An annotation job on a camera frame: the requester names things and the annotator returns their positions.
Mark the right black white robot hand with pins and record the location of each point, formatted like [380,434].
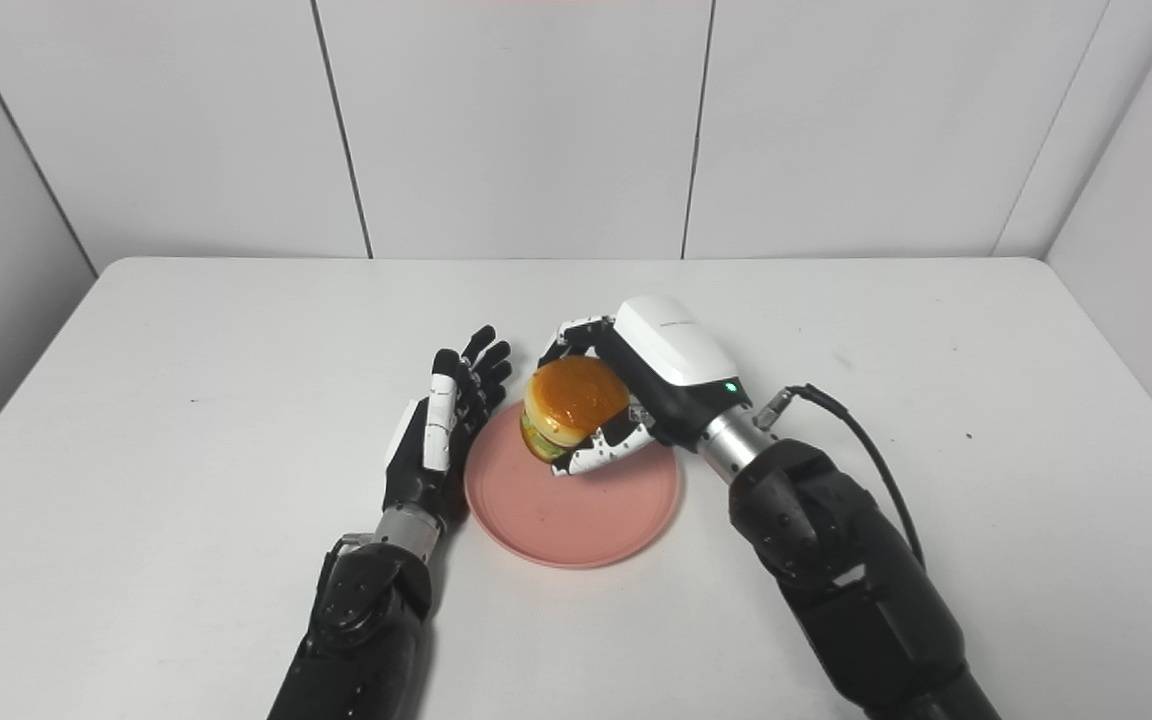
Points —
[661,375]

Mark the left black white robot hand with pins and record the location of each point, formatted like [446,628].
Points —
[441,430]

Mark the toy hamburger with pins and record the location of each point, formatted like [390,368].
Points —
[571,405]

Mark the pink round plate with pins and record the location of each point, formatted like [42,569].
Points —
[576,510]

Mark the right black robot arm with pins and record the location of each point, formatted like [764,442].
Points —
[836,570]

